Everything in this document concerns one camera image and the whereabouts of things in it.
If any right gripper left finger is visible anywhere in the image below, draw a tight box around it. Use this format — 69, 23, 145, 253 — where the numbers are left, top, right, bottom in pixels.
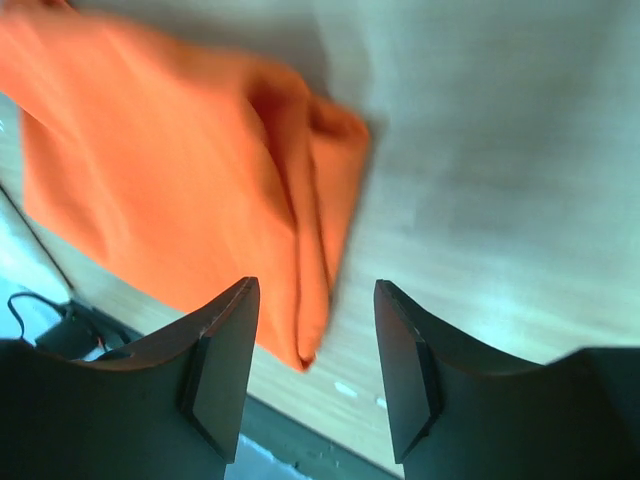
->
1, 277, 260, 479

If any orange t shirt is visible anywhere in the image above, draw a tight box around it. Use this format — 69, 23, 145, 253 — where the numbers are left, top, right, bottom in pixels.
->
1, 1, 369, 371

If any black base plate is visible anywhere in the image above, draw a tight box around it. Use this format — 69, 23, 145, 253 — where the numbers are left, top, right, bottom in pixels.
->
36, 299, 399, 479

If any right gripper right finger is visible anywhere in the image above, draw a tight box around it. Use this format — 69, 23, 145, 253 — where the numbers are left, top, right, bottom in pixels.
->
374, 280, 639, 479

